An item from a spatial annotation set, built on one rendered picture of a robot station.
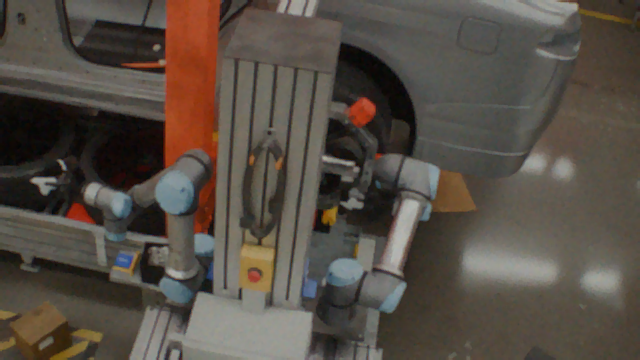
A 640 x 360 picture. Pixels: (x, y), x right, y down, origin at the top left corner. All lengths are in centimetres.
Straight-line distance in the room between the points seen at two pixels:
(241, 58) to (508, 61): 175
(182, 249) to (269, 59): 91
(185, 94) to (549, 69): 151
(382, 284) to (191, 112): 97
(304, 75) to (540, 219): 316
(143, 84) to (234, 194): 173
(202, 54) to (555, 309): 238
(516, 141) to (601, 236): 144
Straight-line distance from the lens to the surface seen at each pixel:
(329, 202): 355
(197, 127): 304
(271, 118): 188
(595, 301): 443
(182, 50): 287
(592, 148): 556
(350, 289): 268
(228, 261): 220
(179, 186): 231
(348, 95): 330
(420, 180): 274
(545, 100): 349
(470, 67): 335
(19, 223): 390
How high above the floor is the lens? 297
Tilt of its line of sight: 40 degrees down
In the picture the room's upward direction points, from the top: 9 degrees clockwise
